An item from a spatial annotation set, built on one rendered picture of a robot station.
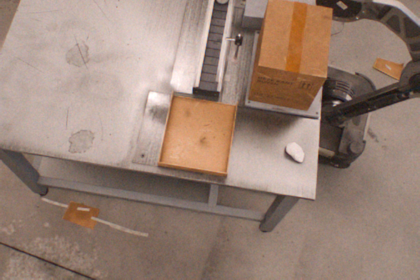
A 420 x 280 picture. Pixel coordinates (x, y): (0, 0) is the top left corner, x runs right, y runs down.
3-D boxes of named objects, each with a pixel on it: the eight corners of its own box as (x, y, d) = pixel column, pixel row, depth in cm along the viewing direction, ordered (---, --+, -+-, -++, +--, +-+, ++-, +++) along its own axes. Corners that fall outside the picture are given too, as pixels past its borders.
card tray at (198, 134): (172, 95, 192) (172, 90, 188) (237, 105, 192) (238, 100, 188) (157, 165, 180) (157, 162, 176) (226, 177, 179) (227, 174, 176)
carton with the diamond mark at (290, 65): (258, 37, 203) (269, -4, 178) (314, 47, 203) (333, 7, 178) (247, 100, 191) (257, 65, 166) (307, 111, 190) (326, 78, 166)
